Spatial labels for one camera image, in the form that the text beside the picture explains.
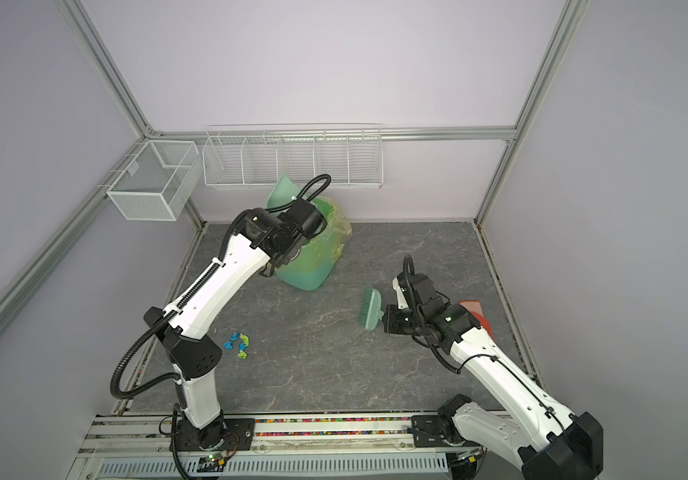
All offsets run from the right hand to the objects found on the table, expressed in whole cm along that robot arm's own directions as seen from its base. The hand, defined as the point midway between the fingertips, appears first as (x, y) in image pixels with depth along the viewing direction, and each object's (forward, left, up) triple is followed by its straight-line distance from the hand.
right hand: (385, 320), depth 77 cm
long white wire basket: (+53, +21, +15) cm, 59 cm away
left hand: (+13, +29, +16) cm, 36 cm away
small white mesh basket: (+46, +74, +10) cm, 88 cm away
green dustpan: (+27, +27, +21) cm, 44 cm away
